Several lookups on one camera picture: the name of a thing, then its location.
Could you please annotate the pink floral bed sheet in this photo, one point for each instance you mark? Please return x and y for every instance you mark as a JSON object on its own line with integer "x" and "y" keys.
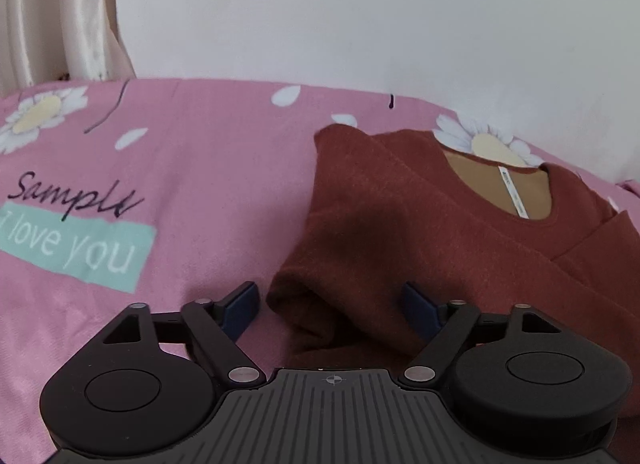
{"x": 165, "y": 191}

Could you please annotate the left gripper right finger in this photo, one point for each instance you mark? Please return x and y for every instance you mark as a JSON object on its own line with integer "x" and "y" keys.
{"x": 467, "y": 347}

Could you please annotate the dark red knit sweater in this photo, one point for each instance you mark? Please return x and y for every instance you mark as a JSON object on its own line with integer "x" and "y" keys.
{"x": 388, "y": 209}

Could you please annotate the beige satin curtain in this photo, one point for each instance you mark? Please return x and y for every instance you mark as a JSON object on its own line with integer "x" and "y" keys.
{"x": 49, "y": 40}

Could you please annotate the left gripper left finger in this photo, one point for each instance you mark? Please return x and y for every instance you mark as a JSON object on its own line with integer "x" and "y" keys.
{"x": 195, "y": 346}

